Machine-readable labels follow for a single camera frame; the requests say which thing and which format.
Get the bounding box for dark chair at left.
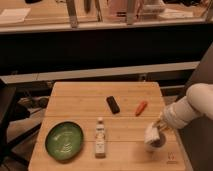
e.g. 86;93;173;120
0;79;41;166

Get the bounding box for white paper sheet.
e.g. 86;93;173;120
0;8;30;24

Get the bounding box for green ceramic plate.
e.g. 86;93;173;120
45;121;84;161

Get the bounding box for black rectangular block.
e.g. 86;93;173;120
106;96;120;114

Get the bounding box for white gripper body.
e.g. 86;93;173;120
159;112;177;129

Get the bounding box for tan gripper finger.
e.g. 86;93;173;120
154;119;168;132

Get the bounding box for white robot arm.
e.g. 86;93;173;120
154;83;213;171

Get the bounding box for orange toy carrot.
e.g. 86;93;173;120
135;101;148;116

